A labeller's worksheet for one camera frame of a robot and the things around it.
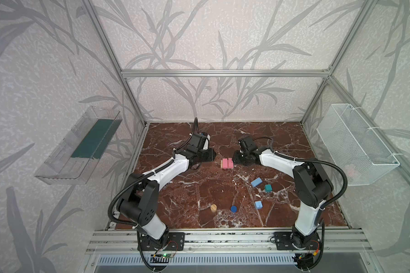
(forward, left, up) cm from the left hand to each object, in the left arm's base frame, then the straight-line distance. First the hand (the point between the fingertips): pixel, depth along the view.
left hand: (216, 149), depth 88 cm
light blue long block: (-12, -22, -13) cm, 28 cm away
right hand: (+2, -10, -8) cm, 13 cm away
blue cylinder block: (-26, -9, -13) cm, 31 cm away
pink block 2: (-2, -8, -11) cm, 14 cm away
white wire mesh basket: (-12, -54, +20) cm, 59 cm away
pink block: (-2, -5, -12) cm, 13 cm away
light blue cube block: (-24, -21, -12) cm, 34 cm away
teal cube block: (-16, -27, -12) cm, 34 cm away
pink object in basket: (-16, -58, +8) cm, 61 cm away
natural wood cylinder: (-26, +1, -11) cm, 29 cm away
